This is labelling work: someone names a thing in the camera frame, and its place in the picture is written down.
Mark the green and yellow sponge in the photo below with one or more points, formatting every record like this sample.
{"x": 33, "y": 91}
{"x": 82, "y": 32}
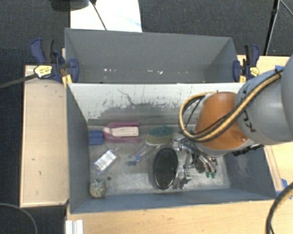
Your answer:
{"x": 160, "y": 135}

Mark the black oval case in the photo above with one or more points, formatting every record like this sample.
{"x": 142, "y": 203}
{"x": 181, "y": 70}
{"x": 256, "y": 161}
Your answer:
{"x": 165, "y": 168}

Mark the purple and pale wood stapler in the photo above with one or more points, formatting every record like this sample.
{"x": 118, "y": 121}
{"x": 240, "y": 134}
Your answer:
{"x": 123, "y": 131}

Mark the blue block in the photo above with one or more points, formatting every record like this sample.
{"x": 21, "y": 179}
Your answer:
{"x": 95, "y": 137}

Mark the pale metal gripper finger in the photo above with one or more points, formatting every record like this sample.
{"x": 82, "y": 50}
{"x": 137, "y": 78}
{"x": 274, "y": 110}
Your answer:
{"x": 182, "y": 179}
{"x": 188, "y": 161}

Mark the grey metal bin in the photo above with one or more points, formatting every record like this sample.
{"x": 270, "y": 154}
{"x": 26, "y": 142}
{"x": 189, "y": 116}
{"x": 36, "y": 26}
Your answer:
{"x": 127, "y": 101}

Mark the pale wood board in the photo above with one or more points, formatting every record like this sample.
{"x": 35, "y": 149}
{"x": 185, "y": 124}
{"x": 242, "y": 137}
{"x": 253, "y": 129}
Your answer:
{"x": 44, "y": 142}

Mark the clear pen with blue tip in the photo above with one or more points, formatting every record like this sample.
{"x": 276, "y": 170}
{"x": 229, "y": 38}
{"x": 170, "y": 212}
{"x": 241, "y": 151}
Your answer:
{"x": 139, "y": 156}

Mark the speckled pale ball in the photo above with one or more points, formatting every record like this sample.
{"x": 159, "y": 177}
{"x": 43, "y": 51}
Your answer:
{"x": 97, "y": 189}

